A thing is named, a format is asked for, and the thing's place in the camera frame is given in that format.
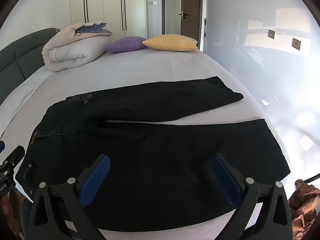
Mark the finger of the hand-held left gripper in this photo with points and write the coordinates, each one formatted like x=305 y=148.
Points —
x=1 y=147
x=15 y=156

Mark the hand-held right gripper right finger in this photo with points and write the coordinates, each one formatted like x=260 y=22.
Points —
x=222 y=177

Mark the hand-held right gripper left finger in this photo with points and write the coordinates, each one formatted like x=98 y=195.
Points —
x=96 y=177

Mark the black pants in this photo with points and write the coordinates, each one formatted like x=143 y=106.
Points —
x=162 y=150

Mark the brown patterned cloth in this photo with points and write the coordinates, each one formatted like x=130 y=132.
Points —
x=305 y=205
x=10 y=210

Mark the grey padded headboard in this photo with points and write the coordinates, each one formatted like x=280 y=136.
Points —
x=22 y=52

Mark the folded beige duvet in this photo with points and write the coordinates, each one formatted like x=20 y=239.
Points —
x=75 y=52

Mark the bed with white sheet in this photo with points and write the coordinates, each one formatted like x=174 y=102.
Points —
x=150 y=67

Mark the purple pillow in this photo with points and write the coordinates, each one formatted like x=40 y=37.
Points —
x=125 y=45

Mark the yellow pillow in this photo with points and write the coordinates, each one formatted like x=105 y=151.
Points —
x=170 y=42

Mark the white wardrobe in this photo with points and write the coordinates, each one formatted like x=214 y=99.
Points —
x=105 y=5

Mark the square wall socket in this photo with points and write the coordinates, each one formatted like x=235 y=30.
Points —
x=271 y=34
x=296 y=43

